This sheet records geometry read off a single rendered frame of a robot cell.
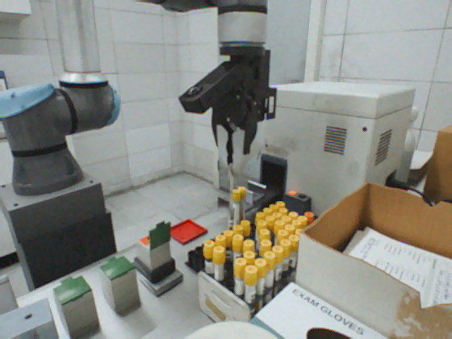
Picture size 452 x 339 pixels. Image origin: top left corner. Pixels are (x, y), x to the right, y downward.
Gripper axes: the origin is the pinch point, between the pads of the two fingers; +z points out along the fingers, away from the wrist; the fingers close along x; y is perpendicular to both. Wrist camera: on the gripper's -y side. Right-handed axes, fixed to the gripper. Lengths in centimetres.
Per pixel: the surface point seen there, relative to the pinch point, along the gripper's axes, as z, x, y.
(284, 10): -51, 94, 151
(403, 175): 14, -14, 60
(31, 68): -13, 229, 23
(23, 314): 7.8, -0.1, -33.0
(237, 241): 6.3, -8.9, -8.1
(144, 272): 15.2, 4.7, -16.1
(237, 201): 8.7, 2.6, 4.5
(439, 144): 4, -21, 62
